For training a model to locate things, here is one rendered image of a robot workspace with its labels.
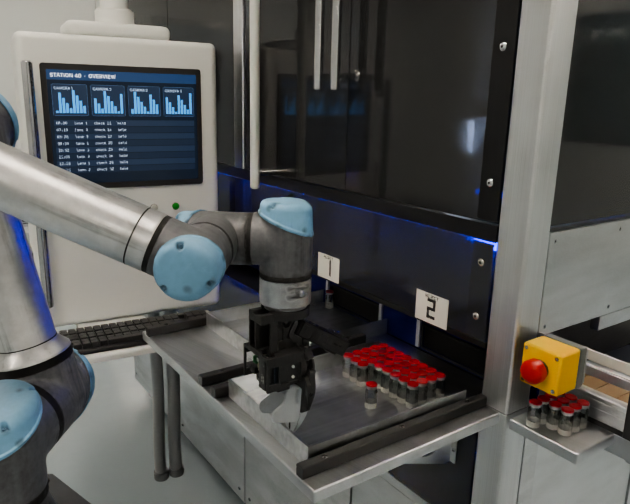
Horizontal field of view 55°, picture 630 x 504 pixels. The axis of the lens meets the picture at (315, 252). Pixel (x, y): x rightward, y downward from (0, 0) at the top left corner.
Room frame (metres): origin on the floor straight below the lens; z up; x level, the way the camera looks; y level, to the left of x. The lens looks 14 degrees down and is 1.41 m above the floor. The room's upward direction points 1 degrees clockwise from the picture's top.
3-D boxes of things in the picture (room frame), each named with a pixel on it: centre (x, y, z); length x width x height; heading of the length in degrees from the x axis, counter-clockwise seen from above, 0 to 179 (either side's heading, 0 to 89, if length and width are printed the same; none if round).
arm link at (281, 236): (0.83, 0.04, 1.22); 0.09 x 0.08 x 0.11; 88
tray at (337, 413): (0.99, -0.06, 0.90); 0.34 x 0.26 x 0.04; 125
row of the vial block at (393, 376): (1.04, -0.13, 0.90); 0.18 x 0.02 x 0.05; 35
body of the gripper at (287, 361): (0.82, 0.05, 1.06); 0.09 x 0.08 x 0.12; 125
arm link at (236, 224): (0.82, 0.14, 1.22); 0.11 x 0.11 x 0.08; 88
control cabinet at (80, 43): (1.68, 0.54, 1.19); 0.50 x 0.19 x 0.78; 119
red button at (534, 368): (0.89, -0.36, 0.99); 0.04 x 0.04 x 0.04; 35
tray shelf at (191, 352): (1.15, 0.00, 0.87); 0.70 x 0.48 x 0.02; 35
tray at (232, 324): (1.33, 0.04, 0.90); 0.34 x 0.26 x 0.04; 125
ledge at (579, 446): (0.93, -0.44, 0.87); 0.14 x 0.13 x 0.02; 125
